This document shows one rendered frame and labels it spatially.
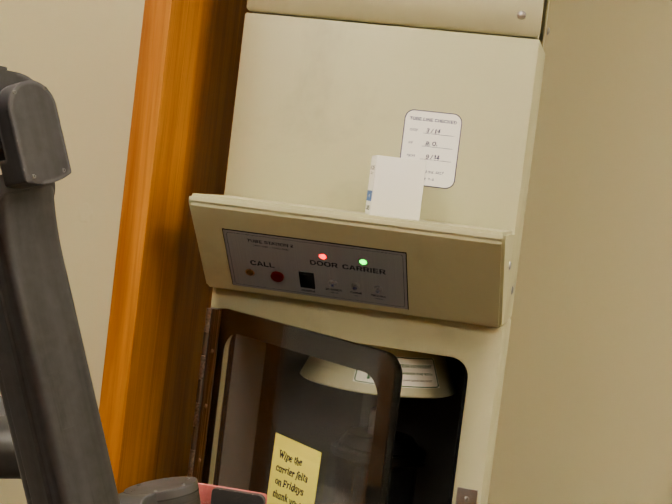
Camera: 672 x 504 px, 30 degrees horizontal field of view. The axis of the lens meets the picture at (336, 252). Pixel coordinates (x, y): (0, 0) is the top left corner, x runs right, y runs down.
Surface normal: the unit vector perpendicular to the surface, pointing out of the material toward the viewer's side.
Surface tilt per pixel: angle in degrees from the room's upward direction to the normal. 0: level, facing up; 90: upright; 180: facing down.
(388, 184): 90
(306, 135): 90
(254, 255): 135
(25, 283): 78
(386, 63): 90
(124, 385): 90
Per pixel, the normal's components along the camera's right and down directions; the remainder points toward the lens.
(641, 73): -0.22, 0.03
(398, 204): 0.07, 0.06
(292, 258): -0.24, 0.72
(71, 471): 0.75, -0.09
